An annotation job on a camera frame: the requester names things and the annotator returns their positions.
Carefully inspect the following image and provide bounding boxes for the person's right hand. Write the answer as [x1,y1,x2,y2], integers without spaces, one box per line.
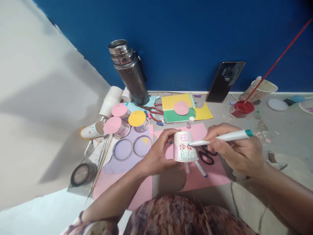
[207,122,267,178]

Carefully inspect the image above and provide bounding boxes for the person's left hand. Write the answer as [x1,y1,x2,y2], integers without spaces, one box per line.
[143,128,183,176]

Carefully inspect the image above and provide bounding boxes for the green white marker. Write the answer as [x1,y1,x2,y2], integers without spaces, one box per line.
[187,129,255,148]

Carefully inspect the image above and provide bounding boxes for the house decorated paper cup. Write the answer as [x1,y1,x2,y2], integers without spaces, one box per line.
[169,130,200,164]

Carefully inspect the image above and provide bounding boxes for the purple paper sheet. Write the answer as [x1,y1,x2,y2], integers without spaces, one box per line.
[103,124,154,175]

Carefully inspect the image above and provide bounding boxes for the pink paper sheet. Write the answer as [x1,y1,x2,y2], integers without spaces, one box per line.
[92,123,232,212]

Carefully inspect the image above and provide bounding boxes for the blue tipped marker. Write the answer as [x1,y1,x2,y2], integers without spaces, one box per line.
[194,160,209,178]

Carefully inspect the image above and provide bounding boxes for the paper cup with yellow roof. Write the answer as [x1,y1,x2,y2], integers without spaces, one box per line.
[128,110,150,133]

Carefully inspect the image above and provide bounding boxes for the yellow and green card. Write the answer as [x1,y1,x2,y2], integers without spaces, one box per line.
[161,93,214,123]

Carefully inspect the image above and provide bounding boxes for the red paint jar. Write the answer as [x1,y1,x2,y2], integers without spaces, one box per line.
[229,99,255,118]

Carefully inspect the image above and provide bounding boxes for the paper cup with pink roof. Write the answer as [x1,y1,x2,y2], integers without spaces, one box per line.
[103,117,130,138]
[111,102,131,123]

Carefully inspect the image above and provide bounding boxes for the thin wooden stick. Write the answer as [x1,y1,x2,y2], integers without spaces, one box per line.
[91,135,114,192]

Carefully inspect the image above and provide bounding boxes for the pink paper circle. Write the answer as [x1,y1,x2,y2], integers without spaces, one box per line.
[173,101,189,115]

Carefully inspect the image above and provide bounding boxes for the light blue paper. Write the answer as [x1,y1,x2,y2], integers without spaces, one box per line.
[125,95,160,112]

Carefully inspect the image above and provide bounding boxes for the person's body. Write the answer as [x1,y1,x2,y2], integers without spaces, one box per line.
[65,195,256,235]

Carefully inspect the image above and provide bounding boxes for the white round lid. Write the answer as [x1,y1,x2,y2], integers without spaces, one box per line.
[267,98,289,113]

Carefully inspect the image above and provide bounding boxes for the lying drawn-on paper cup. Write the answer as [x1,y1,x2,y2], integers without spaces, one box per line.
[80,121,108,140]

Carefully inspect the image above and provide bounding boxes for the patterned paper cup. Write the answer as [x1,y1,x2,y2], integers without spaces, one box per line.
[245,76,279,103]

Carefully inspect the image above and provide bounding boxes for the stack of white paper cups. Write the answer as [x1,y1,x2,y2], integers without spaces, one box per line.
[98,85,124,118]

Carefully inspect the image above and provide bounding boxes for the black smartphone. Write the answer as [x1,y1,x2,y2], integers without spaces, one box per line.
[205,61,246,103]

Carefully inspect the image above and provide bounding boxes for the white paper plate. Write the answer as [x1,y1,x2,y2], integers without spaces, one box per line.
[298,101,313,115]

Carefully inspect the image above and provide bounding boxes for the black tape roll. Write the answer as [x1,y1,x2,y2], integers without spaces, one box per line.
[70,162,98,188]

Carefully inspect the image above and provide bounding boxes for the steel thermos flask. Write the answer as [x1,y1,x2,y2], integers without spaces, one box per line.
[108,39,151,106]

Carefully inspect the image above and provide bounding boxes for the long red stick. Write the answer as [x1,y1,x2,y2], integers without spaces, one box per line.
[244,17,313,102]

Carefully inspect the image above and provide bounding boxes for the clear tape ring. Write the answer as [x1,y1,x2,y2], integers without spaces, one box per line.
[132,135,150,157]
[112,138,134,162]

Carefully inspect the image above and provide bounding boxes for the black handled scissors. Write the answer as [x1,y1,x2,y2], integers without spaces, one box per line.
[197,145,218,165]

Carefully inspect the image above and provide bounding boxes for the red handled scissors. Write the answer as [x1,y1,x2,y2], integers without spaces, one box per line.
[140,103,165,122]

